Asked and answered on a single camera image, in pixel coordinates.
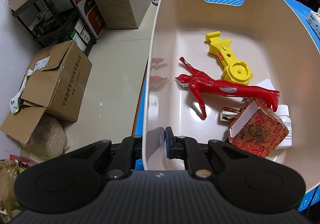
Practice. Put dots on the large plastic-wrapped cardboard box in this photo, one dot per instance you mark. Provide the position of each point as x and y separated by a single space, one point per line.
122 4

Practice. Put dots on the gold patterned bag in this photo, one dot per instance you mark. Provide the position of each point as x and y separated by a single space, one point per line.
7 186

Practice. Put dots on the white and blue tissue box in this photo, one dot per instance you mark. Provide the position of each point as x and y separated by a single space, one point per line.
313 22

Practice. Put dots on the red toy figure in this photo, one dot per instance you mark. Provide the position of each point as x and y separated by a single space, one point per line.
220 87

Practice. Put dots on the shiny metallic cup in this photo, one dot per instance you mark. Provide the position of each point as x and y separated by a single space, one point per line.
228 113

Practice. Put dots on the red and gold patterned box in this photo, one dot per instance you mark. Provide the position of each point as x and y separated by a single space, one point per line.
260 128

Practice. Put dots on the white plastic bottle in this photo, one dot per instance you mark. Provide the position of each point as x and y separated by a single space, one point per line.
287 118

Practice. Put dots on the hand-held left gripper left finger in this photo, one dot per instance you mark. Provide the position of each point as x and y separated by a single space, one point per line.
128 150

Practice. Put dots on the white block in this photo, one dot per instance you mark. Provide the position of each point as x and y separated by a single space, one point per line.
266 83

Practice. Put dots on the yellow toy launcher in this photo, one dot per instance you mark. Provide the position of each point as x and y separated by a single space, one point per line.
233 68

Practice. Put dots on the red and white appliance box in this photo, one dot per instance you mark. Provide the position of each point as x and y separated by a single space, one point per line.
92 13

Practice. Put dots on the burlap sack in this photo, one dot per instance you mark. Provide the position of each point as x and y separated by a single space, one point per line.
48 138

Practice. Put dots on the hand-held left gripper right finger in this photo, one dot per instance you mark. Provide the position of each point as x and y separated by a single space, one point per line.
171 143

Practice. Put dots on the open torn cardboard box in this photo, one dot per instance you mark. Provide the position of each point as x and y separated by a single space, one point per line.
62 80

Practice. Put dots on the red and green package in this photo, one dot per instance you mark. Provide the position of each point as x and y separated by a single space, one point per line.
22 164

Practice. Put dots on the black shelf cart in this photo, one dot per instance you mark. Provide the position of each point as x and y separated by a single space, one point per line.
50 17

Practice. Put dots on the white bone-shaped foam piece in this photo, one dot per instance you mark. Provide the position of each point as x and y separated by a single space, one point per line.
18 93

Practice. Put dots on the beige plastic basin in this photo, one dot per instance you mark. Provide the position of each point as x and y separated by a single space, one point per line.
170 46

